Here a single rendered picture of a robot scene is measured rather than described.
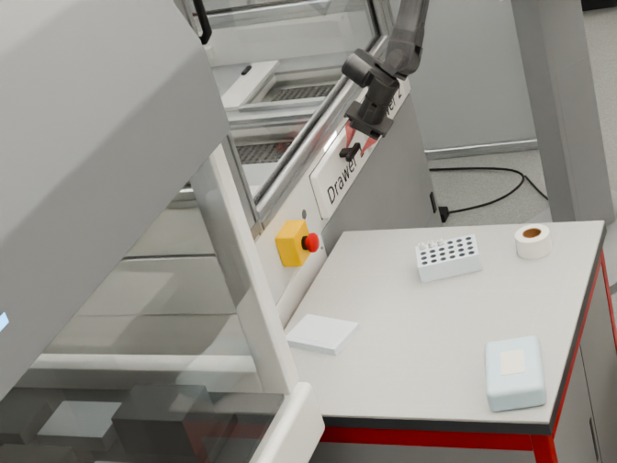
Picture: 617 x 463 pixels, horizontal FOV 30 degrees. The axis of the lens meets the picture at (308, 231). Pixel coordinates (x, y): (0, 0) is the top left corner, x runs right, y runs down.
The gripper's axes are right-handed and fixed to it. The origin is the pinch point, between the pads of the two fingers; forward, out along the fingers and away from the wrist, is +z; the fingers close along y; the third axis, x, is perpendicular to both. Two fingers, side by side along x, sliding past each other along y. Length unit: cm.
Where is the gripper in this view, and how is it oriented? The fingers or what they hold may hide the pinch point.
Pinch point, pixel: (355, 147)
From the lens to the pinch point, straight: 262.2
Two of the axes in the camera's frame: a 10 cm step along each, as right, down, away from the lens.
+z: -3.2, 7.1, 6.2
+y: -8.8, -4.7, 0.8
